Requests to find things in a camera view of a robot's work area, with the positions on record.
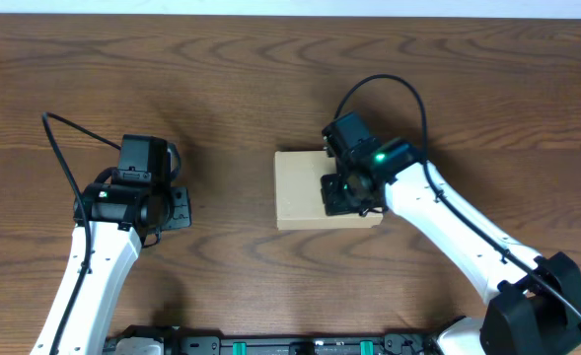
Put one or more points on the cardboard box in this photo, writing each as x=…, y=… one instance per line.
x=298, y=198

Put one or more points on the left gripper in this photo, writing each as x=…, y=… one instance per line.
x=183, y=213

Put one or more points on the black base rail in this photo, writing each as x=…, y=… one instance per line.
x=138, y=339

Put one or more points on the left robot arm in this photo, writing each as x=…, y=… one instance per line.
x=113, y=217

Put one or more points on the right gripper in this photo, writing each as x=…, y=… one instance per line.
x=329, y=209

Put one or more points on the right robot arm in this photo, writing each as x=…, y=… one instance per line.
x=533, y=303

